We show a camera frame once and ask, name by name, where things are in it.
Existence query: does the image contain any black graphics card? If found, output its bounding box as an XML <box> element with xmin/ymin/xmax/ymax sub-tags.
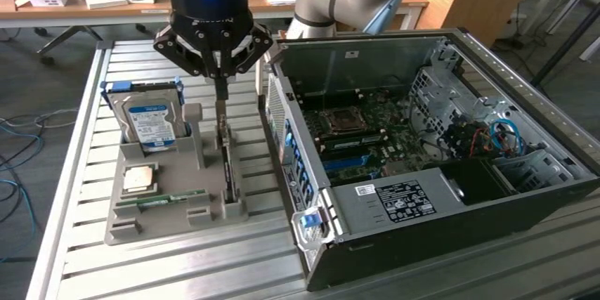
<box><xmin>214</xmin><ymin>77</ymin><xmax>239</xmax><ymax>206</ymax></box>

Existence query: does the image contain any desk leg with casters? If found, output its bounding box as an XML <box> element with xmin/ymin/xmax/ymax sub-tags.
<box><xmin>37</xmin><ymin>24</ymin><xmax>103</xmax><ymax>65</ymax></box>

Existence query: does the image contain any blue case latch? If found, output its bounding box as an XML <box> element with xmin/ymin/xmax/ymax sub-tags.
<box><xmin>299</xmin><ymin>214</ymin><xmax>327</xmax><ymax>227</ymax></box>

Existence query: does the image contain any blue wire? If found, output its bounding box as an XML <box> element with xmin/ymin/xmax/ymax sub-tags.
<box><xmin>487</xmin><ymin>117</ymin><xmax>530</xmax><ymax>157</ymax></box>

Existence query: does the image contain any grey power supply unit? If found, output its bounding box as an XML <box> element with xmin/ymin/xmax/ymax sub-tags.
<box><xmin>327</xmin><ymin>168</ymin><xmax>463</xmax><ymax>236</ymax></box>

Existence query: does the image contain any perforated metal drive cage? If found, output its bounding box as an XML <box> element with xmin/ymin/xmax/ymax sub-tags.
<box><xmin>407</xmin><ymin>66</ymin><xmax>475</xmax><ymax>159</ymax></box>

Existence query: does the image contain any green motherboard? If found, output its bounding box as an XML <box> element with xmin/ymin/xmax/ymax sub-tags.
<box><xmin>302</xmin><ymin>89</ymin><xmax>447</xmax><ymax>187</ymax></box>

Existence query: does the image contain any blue expansion slot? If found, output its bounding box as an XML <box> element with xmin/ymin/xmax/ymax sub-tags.
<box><xmin>323</xmin><ymin>154</ymin><xmax>371</xmax><ymax>171</ymax></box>

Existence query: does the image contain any red wire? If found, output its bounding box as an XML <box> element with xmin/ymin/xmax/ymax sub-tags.
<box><xmin>471</xmin><ymin>127</ymin><xmax>498</xmax><ymax>155</ymax></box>

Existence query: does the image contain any black open PC case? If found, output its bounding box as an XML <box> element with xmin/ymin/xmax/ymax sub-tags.
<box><xmin>255</xmin><ymin>27</ymin><xmax>600</xmax><ymax>292</ymax></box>

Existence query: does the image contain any hard disk with blue bracket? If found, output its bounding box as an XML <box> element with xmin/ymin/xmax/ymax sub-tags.
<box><xmin>101</xmin><ymin>77</ymin><xmax>194</xmax><ymax>153</ymax></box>

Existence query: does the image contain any CPU socket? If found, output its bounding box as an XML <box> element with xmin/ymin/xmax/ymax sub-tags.
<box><xmin>318</xmin><ymin>107</ymin><xmax>370</xmax><ymax>136</ymax></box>

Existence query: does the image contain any white floor cable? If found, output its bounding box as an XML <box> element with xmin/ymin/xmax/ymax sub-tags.
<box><xmin>0</xmin><ymin>108</ymin><xmax>79</xmax><ymax>129</ymax></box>

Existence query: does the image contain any silver disk bay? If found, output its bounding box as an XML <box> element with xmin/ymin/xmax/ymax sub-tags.
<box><xmin>491</xmin><ymin>150</ymin><xmax>577</xmax><ymax>192</ymax></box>

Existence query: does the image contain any CPU with metal lid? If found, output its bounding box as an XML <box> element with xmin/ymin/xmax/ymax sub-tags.
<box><xmin>122</xmin><ymin>165</ymin><xmax>155</xmax><ymax>192</ymax></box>

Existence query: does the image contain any installed green RAM stick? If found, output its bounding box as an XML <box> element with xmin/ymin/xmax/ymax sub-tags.
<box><xmin>323</xmin><ymin>134</ymin><xmax>385</xmax><ymax>150</ymax></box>

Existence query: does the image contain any grey parts rack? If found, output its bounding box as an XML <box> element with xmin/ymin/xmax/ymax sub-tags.
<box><xmin>106</xmin><ymin>102</ymin><xmax>253</xmax><ymax>247</ymax></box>

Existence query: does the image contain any blue floor cable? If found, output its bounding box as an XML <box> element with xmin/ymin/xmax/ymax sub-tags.
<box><xmin>0</xmin><ymin>117</ymin><xmax>43</xmax><ymax>262</ymax></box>

